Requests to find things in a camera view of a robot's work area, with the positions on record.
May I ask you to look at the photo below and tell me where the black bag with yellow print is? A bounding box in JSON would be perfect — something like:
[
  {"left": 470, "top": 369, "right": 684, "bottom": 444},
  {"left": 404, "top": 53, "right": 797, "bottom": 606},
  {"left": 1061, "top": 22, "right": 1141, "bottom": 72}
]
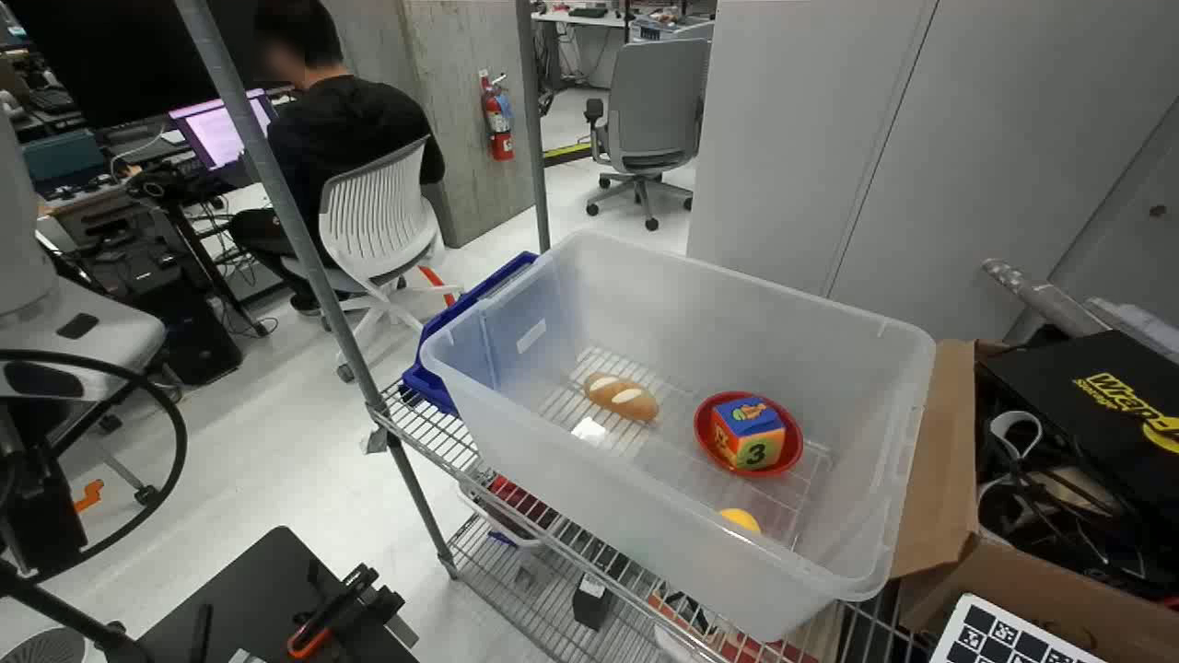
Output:
[{"left": 982, "top": 330, "right": 1179, "bottom": 523}]

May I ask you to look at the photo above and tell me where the grey office chair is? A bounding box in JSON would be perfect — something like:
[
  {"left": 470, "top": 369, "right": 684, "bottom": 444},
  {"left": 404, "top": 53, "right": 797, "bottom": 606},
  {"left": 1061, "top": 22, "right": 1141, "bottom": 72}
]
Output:
[{"left": 584, "top": 39, "right": 713, "bottom": 232}]

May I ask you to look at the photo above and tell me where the person in black shirt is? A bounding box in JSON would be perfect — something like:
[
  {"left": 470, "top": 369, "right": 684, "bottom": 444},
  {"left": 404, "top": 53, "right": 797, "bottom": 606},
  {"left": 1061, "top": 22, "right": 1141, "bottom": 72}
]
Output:
[{"left": 224, "top": 0, "right": 450, "bottom": 313}]

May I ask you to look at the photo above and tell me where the wire shelving cart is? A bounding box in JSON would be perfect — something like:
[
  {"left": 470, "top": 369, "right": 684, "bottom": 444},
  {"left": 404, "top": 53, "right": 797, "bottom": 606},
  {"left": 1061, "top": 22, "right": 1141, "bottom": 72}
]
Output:
[{"left": 381, "top": 383, "right": 934, "bottom": 663}]

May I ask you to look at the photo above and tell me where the black clamp with orange handle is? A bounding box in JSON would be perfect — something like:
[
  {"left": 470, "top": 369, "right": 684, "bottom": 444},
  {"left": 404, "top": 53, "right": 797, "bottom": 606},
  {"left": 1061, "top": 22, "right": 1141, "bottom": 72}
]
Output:
[{"left": 285, "top": 562, "right": 402, "bottom": 663}]

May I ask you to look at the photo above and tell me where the black cable loop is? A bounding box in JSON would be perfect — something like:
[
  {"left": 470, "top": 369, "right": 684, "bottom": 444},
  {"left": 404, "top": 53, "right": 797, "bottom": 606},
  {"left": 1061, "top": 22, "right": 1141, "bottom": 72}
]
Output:
[{"left": 0, "top": 347, "right": 193, "bottom": 587}]

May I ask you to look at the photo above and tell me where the colourful number cube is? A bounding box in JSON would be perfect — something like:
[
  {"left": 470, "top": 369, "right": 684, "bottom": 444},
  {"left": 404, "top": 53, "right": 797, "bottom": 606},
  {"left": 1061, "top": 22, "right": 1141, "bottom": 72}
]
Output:
[{"left": 713, "top": 393, "right": 790, "bottom": 473}]

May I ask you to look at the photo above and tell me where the brown toy bread loaf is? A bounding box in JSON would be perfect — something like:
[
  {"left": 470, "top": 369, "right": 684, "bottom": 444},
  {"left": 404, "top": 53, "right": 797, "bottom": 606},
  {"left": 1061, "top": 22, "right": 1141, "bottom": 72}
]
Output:
[{"left": 585, "top": 371, "right": 659, "bottom": 422}]

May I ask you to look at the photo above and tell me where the red fire extinguisher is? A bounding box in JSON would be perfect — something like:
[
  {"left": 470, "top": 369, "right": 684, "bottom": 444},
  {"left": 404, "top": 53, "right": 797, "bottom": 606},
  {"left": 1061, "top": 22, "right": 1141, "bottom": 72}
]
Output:
[{"left": 481, "top": 71, "right": 513, "bottom": 161}]

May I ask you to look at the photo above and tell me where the grey metal pole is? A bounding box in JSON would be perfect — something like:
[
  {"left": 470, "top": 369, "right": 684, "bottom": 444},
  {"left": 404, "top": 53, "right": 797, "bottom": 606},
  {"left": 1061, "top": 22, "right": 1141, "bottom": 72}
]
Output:
[{"left": 170, "top": 0, "right": 452, "bottom": 572}]

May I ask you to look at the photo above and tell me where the black white marker board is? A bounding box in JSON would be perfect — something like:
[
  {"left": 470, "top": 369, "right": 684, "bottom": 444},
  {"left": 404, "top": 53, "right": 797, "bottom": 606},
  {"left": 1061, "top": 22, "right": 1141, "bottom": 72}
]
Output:
[{"left": 930, "top": 592, "right": 1104, "bottom": 663}]

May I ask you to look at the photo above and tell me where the cardboard box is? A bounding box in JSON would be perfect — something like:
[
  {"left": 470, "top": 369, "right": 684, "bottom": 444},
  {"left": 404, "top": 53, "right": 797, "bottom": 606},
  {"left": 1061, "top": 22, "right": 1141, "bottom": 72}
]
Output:
[{"left": 893, "top": 338, "right": 1179, "bottom": 663}]

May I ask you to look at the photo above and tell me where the laptop with pink screen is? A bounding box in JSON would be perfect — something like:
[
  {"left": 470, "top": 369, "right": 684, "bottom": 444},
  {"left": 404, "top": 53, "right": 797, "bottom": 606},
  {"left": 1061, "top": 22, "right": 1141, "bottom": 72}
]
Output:
[{"left": 170, "top": 101, "right": 244, "bottom": 169}]

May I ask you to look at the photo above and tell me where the yellow ball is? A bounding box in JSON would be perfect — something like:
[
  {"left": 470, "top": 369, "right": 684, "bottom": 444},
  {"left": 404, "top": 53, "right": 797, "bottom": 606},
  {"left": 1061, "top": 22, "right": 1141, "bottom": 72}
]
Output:
[{"left": 719, "top": 508, "right": 764, "bottom": 533}]

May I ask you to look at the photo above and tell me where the clear plastic storage bin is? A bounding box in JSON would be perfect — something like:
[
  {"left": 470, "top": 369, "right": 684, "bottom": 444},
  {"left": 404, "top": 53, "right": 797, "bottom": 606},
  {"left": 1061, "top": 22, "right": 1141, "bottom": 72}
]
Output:
[{"left": 419, "top": 232, "right": 937, "bottom": 640}]

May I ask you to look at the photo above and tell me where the white mesh office chair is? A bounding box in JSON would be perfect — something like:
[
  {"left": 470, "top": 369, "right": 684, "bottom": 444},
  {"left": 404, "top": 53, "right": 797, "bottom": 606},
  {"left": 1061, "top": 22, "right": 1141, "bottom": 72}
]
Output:
[{"left": 317, "top": 141, "right": 462, "bottom": 366}]

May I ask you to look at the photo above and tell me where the blue bin lid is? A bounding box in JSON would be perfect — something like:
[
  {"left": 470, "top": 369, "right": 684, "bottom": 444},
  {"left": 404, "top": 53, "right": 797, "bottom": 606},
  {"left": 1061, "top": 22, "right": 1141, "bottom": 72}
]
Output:
[{"left": 397, "top": 249, "right": 542, "bottom": 415}]

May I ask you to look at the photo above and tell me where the red plastic bowl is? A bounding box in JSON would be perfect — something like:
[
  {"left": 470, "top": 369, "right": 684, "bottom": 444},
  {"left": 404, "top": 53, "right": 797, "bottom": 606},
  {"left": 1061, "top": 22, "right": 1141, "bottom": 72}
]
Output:
[{"left": 693, "top": 390, "right": 804, "bottom": 476}]

